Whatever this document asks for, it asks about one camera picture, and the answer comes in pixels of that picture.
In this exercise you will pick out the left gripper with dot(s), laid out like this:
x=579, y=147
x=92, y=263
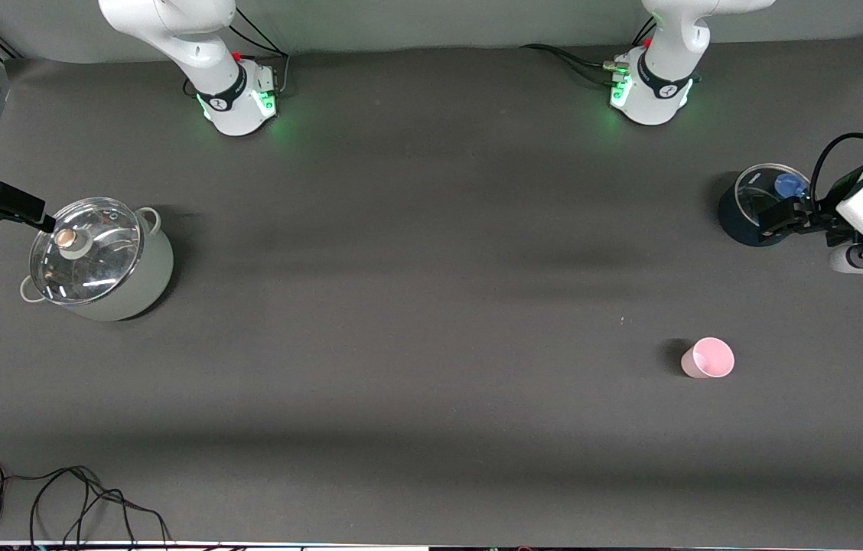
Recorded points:
x=829, y=210

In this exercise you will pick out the pink plastic cup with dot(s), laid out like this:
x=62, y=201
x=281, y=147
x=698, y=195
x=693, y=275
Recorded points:
x=711, y=358

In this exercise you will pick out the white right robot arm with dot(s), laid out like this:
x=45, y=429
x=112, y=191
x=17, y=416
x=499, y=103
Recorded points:
x=171, y=30

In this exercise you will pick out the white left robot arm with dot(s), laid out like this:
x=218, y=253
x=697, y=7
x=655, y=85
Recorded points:
x=665, y=46

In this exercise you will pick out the glass lid blue knob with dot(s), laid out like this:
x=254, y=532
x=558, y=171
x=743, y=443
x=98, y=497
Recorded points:
x=754, y=193

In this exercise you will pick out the dark blue saucepan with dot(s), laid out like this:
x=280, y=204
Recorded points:
x=734, y=223

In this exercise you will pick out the glass pot lid metal knob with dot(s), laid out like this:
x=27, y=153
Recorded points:
x=95, y=268

